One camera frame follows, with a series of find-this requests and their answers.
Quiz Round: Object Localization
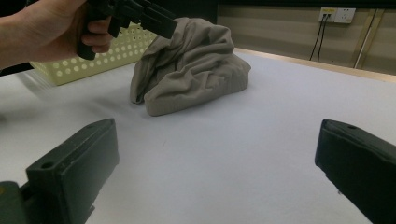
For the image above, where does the black wall outlet cable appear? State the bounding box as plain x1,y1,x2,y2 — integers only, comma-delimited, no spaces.
316,14,332,63
308,13,327,62

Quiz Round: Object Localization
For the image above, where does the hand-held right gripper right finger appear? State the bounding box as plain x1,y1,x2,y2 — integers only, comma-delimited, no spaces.
314,119,396,224

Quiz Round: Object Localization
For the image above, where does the white table cover sheet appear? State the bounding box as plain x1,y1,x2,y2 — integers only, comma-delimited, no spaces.
0,50,396,224

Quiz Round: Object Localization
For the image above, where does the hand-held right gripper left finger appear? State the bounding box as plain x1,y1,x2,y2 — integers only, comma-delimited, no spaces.
25,118,120,224

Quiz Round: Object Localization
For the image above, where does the white wall outlet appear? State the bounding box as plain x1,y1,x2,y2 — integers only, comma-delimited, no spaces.
318,7,357,25

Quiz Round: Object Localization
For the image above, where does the beige cloth garment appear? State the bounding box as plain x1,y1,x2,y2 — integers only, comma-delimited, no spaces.
129,16,252,118

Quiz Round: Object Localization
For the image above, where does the pale yellow perforated plastic basket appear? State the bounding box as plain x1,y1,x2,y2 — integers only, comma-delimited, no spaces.
29,21,159,87

